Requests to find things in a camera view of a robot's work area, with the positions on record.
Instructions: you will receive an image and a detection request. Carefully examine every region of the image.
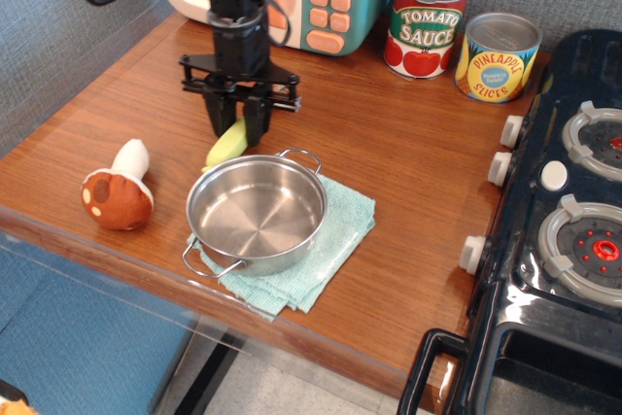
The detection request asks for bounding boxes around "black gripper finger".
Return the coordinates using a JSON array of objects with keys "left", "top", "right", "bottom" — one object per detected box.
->
[
  {"left": 203, "top": 88, "right": 237, "bottom": 137},
  {"left": 244, "top": 96, "right": 272, "bottom": 147}
]

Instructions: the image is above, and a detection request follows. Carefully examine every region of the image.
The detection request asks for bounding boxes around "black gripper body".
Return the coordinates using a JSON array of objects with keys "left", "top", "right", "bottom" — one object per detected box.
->
[{"left": 179, "top": 9, "right": 301, "bottom": 112}]

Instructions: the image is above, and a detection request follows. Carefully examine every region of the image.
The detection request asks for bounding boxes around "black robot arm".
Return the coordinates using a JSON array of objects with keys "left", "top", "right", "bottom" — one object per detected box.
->
[{"left": 180, "top": 0, "right": 301, "bottom": 147}]

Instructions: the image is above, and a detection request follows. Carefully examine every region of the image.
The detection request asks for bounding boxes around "silver steel pot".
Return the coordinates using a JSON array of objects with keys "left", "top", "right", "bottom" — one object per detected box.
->
[{"left": 182, "top": 149, "right": 328, "bottom": 279}]

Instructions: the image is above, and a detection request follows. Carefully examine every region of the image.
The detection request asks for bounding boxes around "plush brown mushroom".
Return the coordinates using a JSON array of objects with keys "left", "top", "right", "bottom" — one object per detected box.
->
[{"left": 81, "top": 139, "right": 155, "bottom": 230}]

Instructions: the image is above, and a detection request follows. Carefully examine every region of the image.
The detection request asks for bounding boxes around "teal folded cloth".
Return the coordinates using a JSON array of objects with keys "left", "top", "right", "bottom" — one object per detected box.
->
[{"left": 219, "top": 175, "right": 375, "bottom": 322}]

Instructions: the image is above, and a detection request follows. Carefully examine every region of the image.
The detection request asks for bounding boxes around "tomato sauce can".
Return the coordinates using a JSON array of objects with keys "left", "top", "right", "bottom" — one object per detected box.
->
[{"left": 384, "top": 0, "right": 467, "bottom": 79}]

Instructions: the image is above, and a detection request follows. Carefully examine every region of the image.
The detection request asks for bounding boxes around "pineapple slices can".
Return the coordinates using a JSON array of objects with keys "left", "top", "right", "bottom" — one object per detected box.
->
[{"left": 455, "top": 12, "right": 542, "bottom": 103}]

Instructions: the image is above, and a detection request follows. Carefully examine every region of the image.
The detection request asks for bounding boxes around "black toy stove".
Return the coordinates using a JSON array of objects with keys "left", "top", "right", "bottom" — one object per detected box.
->
[{"left": 398, "top": 29, "right": 621, "bottom": 414}]

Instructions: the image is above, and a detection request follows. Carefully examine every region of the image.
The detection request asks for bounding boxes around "orange plush toy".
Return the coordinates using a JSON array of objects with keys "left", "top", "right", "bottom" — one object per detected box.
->
[{"left": 0, "top": 399, "right": 38, "bottom": 415}]

